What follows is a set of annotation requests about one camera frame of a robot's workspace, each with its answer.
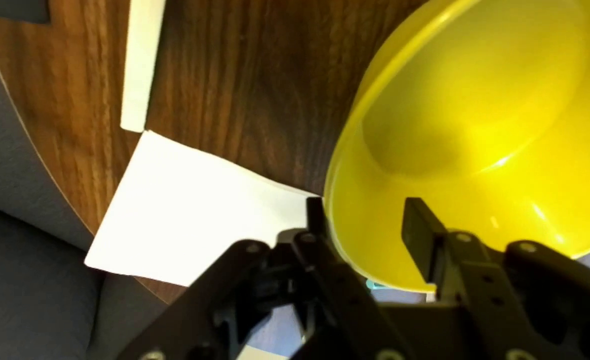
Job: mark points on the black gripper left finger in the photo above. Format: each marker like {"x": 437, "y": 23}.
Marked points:
{"x": 220, "y": 311}

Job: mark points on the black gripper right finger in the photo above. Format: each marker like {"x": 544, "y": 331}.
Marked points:
{"x": 524, "y": 302}

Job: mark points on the yellow plastic bowl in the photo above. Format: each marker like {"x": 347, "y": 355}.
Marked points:
{"x": 482, "y": 110}

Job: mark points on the flat white paper napkin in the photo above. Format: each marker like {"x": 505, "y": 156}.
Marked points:
{"x": 177, "y": 209}

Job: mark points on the dark grey sofa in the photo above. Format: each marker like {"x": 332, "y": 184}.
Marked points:
{"x": 50, "y": 305}

